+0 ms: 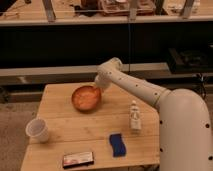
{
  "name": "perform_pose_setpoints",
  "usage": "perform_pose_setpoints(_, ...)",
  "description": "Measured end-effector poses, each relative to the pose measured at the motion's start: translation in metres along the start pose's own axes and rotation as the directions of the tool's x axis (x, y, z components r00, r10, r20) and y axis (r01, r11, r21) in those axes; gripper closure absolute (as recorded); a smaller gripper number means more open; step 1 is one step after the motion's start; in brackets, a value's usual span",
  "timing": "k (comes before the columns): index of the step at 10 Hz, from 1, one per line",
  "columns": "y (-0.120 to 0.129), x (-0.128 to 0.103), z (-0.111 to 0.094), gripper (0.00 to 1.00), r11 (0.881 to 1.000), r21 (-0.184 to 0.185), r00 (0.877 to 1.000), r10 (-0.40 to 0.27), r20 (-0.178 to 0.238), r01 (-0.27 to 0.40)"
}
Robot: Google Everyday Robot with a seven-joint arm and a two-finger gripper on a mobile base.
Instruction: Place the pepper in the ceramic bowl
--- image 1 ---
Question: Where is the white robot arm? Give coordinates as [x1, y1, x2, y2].
[95, 58, 213, 171]

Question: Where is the orange ceramic bowl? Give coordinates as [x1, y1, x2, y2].
[71, 85, 101, 111]

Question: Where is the white plastic bottle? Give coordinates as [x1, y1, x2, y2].
[130, 101, 141, 131]

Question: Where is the wooden table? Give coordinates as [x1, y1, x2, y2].
[21, 83, 159, 171]

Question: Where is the long metal shelf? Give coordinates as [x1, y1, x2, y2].
[0, 62, 213, 86]

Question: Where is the blue sponge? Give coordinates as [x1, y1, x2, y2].
[109, 134, 126, 157]

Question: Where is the white plastic cup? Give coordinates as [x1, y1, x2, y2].
[25, 118, 49, 143]

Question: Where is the black equipment case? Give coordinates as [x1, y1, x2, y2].
[167, 48, 213, 74]

